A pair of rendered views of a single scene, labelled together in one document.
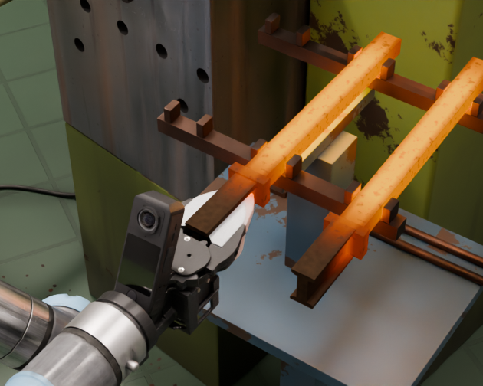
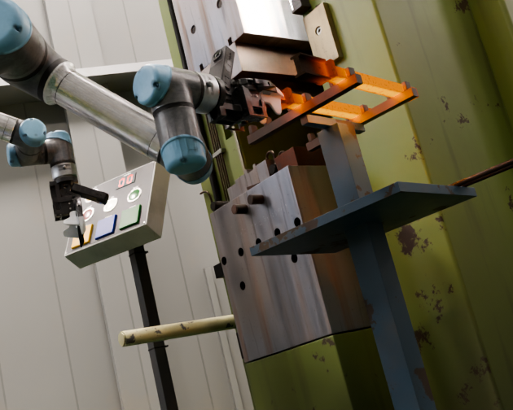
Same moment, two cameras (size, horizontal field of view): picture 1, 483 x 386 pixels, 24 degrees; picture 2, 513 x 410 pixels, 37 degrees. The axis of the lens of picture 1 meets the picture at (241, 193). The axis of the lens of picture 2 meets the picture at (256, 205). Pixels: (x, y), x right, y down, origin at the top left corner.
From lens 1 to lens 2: 1.56 m
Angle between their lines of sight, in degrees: 59
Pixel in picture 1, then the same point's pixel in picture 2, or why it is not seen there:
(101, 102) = (259, 316)
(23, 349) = not seen: hidden behind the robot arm
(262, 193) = (287, 93)
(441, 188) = (462, 258)
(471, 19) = (425, 137)
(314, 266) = (301, 55)
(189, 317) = (247, 102)
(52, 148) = not seen: outside the picture
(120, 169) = (278, 361)
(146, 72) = (274, 259)
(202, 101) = not seen: hidden behind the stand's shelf
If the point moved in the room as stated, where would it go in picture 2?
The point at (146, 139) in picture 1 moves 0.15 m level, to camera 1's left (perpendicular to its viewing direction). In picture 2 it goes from (284, 311) to (230, 326)
